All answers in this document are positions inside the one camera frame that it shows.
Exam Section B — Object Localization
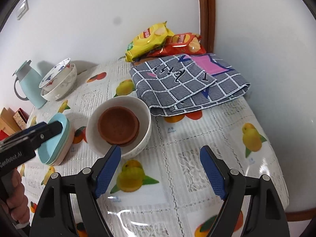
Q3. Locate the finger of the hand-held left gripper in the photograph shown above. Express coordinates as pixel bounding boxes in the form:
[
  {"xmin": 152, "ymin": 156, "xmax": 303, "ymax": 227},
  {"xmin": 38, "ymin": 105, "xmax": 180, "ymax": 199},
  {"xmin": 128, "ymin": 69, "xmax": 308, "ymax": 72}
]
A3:
[
  {"xmin": 15, "ymin": 122, "xmax": 49, "ymax": 136},
  {"xmin": 29, "ymin": 120, "xmax": 64, "ymax": 145}
]

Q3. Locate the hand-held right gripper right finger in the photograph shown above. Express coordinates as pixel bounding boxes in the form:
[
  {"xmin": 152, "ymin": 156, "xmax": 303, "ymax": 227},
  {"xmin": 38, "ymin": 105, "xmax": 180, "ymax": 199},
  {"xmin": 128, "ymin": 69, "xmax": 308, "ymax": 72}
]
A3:
[{"xmin": 199, "ymin": 145, "xmax": 290, "ymax": 237}]

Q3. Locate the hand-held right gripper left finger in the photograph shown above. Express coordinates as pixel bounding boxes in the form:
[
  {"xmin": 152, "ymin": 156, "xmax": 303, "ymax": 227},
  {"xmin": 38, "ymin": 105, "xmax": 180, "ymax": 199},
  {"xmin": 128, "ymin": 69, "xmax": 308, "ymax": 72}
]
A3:
[{"xmin": 29, "ymin": 144, "xmax": 122, "ymax": 237}]

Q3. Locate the blue square plate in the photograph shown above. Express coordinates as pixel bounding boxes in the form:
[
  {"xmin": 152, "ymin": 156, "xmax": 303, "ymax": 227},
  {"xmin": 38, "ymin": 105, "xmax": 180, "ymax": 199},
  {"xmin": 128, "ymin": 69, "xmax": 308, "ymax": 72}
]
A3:
[{"xmin": 38, "ymin": 113, "xmax": 70, "ymax": 165}]

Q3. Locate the green square plate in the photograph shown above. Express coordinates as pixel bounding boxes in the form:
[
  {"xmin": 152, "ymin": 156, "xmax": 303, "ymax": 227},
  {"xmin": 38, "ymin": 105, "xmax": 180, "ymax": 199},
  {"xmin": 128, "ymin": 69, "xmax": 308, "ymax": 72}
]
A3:
[{"xmin": 48, "ymin": 125, "xmax": 72, "ymax": 166}]

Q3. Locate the pink square plate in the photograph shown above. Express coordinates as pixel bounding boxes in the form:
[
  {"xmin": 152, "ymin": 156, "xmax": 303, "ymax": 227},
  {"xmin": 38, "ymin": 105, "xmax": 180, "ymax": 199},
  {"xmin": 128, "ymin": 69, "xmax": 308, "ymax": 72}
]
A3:
[{"xmin": 53, "ymin": 128, "xmax": 74, "ymax": 166}]

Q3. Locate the small brown bowl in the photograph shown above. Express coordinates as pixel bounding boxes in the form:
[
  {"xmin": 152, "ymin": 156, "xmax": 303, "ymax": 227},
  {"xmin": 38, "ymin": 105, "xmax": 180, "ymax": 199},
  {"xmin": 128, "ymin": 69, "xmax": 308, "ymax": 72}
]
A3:
[
  {"xmin": 122, "ymin": 114, "xmax": 141, "ymax": 146},
  {"xmin": 98, "ymin": 106, "xmax": 139, "ymax": 146}
]

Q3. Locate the white round bowl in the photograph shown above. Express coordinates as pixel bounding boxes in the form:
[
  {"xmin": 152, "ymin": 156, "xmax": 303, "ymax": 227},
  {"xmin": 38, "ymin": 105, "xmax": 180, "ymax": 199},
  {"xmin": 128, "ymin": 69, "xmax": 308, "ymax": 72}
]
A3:
[{"xmin": 86, "ymin": 96, "xmax": 151, "ymax": 160}]

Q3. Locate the person's left hand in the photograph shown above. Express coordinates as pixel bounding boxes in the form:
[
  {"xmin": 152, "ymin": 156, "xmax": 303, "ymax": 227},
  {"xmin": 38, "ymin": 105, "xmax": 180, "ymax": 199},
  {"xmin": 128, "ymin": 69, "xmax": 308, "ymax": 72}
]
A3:
[{"xmin": 0, "ymin": 169, "xmax": 30, "ymax": 226}]

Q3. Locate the patterned brown box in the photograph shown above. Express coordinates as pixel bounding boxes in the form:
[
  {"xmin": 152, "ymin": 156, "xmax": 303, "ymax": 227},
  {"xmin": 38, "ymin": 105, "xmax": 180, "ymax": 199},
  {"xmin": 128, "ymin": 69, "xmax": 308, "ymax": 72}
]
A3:
[{"xmin": 13, "ymin": 107, "xmax": 28, "ymax": 130}]

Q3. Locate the large white floral bowl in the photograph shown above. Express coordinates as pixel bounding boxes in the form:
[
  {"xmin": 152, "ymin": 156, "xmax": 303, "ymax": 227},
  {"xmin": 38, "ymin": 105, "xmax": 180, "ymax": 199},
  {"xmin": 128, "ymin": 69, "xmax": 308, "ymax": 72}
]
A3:
[{"xmin": 41, "ymin": 65, "xmax": 78, "ymax": 102}]

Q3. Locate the fruit print tablecloth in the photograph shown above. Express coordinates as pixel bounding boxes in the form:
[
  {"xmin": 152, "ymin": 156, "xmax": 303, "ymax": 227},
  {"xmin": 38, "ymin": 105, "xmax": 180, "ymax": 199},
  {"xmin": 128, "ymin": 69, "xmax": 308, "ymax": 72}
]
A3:
[{"xmin": 18, "ymin": 58, "xmax": 289, "ymax": 237}]

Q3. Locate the light blue thermos jug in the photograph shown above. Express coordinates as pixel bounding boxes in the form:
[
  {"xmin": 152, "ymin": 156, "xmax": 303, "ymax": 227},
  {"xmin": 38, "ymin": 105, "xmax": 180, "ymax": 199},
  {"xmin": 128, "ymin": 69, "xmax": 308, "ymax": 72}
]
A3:
[{"xmin": 13, "ymin": 60, "xmax": 48, "ymax": 109}]

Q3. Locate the blue patterned white bowl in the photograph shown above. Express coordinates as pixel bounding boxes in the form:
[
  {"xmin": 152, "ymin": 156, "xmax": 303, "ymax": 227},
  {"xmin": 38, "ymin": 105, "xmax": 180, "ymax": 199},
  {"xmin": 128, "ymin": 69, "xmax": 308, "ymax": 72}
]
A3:
[{"xmin": 39, "ymin": 58, "xmax": 71, "ymax": 88}]

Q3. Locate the plain white ceramic bowl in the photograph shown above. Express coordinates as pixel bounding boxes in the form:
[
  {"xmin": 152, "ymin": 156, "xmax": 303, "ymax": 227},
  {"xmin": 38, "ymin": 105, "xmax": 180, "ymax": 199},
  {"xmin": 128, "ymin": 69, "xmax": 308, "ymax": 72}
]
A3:
[{"xmin": 43, "ymin": 64, "xmax": 75, "ymax": 94}]

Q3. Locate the grey checked cloth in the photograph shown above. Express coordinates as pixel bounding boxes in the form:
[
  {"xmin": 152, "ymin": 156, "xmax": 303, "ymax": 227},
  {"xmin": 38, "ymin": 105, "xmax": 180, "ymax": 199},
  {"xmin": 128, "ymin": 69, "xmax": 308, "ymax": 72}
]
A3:
[{"xmin": 130, "ymin": 54, "xmax": 251, "ymax": 116}]

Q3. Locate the brown wooden baseboard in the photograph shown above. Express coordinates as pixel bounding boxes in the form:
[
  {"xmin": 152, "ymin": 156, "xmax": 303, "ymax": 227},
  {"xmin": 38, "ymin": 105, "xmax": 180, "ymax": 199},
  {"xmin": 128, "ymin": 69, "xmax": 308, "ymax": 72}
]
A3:
[{"xmin": 286, "ymin": 209, "xmax": 314, "ymax": 222}]

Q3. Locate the red snack bag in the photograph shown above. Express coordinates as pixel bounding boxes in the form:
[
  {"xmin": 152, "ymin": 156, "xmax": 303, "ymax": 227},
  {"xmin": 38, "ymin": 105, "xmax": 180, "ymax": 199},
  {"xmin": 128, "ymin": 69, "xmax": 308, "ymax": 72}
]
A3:
[{"xmin": 148, "ymin": 32, "xmax": 206, "ymax": 58}]

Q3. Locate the yellow snack bag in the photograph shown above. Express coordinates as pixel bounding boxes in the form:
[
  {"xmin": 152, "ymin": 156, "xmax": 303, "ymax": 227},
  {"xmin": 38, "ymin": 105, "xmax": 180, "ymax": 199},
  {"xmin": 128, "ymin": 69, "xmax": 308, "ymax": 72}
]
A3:
[{"xmin": 125, "ymin": 22, "xmax": 175, "ymax": 63}]

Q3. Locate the white wall light switch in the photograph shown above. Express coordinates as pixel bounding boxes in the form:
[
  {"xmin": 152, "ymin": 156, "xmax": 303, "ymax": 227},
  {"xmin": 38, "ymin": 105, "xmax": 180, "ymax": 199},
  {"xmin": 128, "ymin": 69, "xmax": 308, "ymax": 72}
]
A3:
[{"xmin": 17, "ymin": 0, "xmax": 29, "ymax": 20}]

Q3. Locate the brown wooden door frame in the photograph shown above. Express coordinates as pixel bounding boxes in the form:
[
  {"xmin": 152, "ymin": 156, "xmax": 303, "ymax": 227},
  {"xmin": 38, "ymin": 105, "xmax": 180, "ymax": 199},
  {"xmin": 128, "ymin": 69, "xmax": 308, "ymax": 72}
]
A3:
[{"xmin": 197, "ymin": 0, "xmax": 216, "ymax": 55}]

